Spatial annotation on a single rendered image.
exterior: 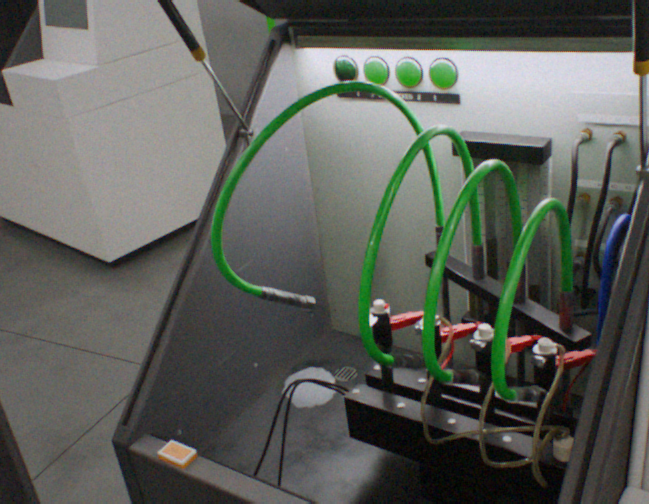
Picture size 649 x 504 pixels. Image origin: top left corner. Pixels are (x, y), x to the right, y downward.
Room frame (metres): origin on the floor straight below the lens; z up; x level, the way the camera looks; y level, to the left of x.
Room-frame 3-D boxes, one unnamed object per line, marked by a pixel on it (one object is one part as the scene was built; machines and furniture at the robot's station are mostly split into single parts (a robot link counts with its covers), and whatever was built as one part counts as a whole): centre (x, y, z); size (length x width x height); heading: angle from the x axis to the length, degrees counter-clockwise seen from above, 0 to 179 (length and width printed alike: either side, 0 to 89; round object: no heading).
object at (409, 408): (0.86, -0.16, 0.91); 0.34 x 0.10 x 0.15; 52
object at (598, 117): (0.99, -0.42, 1.20); 0.13 x 0.03 x 0.31; 52
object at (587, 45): (1.14, -0.23, 1.43); 0.54 x 0.03 x 0.02; 52
